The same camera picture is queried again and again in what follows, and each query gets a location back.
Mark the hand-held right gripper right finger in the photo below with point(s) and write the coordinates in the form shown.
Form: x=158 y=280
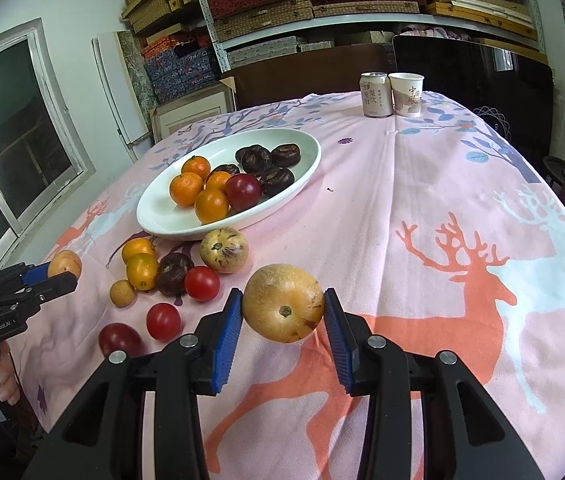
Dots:
x=340 y=350

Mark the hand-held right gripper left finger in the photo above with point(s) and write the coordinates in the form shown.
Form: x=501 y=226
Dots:
x=226 y=350

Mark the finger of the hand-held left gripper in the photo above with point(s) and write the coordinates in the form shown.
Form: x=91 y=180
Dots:
x=37 y=273
x=55 y=285

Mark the small yellow round fruit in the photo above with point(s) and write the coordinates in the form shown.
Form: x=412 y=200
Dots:
x=65 y=262

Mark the yellow striped melon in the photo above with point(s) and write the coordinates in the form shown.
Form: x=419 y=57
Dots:
x=283 y=303
x=224 y=250

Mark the white oval plate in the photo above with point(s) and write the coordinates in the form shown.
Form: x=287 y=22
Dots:
x=162 y=215

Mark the red plum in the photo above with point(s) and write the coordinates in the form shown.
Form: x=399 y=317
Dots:
x=243 y=191
x=120 y=339

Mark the small tan longan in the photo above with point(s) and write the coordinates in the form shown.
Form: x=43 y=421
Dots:
x=122 y=293

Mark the red cherry tomato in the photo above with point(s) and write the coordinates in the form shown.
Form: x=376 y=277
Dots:
x=163 y=321
x=202 y=283

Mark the pink deer print tablecloth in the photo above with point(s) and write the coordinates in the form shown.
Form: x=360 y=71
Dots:
x=412 y=240

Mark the white framed sliding window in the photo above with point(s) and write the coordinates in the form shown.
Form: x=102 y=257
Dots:
x=17 y=135

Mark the white leaning boards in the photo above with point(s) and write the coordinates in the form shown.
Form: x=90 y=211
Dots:
x=117 y=85

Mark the stack of blue patterned boxes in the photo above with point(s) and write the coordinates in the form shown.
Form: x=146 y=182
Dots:
x=182 y=70

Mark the beige drink can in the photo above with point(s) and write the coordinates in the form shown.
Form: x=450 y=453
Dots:
x=375 y=95

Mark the white paper cup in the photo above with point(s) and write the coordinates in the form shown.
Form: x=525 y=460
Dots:
x=406 y=95

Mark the dark brown wooden board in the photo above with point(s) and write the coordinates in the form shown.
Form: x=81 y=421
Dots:
x=302 y=72

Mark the black glossy panel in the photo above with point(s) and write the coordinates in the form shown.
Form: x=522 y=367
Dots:
x=472 y=85

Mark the white metal shelf rack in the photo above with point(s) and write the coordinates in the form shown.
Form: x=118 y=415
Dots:
x=212 y=15

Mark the cream picture frame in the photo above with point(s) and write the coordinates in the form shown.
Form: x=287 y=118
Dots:
x=192 y=110

